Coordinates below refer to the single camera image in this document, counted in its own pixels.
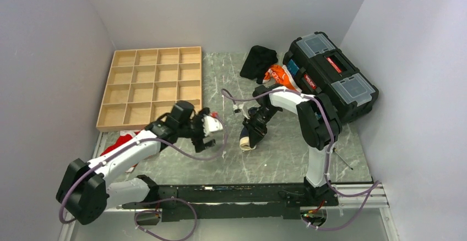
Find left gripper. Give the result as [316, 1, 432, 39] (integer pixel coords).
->
[178, 107, 216, 151]

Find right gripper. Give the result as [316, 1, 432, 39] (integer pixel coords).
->
[243, 106, 280, 149]

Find navy underwear beige waistband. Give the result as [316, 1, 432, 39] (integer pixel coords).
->
[239, 127, 256, 151]

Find wooden compartment tray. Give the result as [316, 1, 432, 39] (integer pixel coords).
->
[96, 46, 203, 132]

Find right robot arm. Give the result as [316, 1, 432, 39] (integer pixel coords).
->
[243, 84, 342, 205]

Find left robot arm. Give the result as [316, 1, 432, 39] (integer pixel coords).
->
[56, 101, 226, 225]

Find orange white garment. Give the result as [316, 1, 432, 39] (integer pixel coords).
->
[262, 64, 302, 92]

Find black garment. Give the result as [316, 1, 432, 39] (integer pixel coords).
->
[240, 45, 278, 84]

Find blue item by toolbox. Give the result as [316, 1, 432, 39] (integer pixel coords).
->
[286, 59, 300, 77]

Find yellow black screwdriver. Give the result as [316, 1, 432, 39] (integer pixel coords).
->
[333, 149, 354, 171]

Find black toolbox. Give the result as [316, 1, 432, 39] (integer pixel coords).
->
[283, 32, 379, 123]

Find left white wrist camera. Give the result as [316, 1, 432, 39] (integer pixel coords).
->
[202, 112, 224, 136]

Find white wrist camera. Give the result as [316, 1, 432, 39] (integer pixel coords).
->
[202, 112, 224, 136]
[232, 103, 244, 113]

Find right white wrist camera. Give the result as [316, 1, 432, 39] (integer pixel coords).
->
[232, 103, 244, 113]

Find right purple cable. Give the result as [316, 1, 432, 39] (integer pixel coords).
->
[220, 87, 382, 232]

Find purple cable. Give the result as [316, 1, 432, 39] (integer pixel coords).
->
[220, 87, 382, 232]
[58, 113, 229, 241]

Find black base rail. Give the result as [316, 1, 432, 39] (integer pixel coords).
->
[122, 182, 339, 222]

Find aluminium frame rail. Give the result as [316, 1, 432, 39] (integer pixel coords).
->
[56, 131, 399, 240]

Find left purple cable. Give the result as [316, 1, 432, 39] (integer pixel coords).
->
[58, 113, 229, 241]

